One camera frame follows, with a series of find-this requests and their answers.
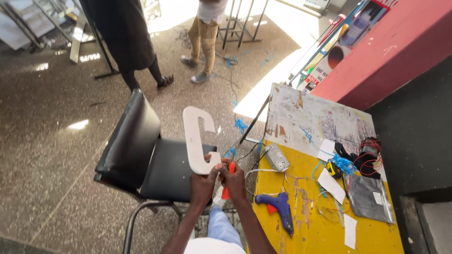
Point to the person's left hand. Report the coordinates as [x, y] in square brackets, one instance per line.
[201, 187]

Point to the person's right hand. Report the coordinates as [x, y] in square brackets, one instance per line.
[235, 181]

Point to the person's right fingers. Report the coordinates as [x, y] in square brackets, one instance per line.
[226, 171]

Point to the orange utility knife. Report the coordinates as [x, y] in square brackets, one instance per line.
[227, 183]

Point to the white letter C cutout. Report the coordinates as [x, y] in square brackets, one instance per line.
[196, 139]

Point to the grey power socket box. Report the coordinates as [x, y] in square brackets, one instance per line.
[276, 157]

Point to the person's blue jeans leg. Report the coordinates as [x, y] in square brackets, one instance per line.
[222, 225]

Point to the blue hot glue gun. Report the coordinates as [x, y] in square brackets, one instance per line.
[280, 208]

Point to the person's white shirt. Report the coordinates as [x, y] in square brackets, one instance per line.
[213, 246]

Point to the black padded chair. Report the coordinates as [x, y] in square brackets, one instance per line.
[141, 155]

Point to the white worn board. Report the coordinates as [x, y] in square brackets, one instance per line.
[310, 120]

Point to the white paper scrap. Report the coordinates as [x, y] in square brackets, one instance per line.
[331, 185]
[350, 231]
[326, 150]

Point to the yellow tape measure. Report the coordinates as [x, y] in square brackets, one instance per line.
[334, 169]

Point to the yellow worktable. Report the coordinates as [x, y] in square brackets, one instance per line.
[328, 211]

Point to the blue plastic film scraps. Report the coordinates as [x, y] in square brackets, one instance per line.
[341, 164]

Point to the silver foil bag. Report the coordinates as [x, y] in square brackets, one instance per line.
[370, 197]

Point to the printed poster boards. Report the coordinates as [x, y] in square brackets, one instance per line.
[335, 49]

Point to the black metal stand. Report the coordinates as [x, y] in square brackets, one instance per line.
[102, 46]

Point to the red counter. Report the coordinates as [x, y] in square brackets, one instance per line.
[392, 49]

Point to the metal frame stand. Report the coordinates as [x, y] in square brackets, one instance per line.
[243, 21]

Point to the metal frame rack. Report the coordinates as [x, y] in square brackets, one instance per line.
[39, 24]

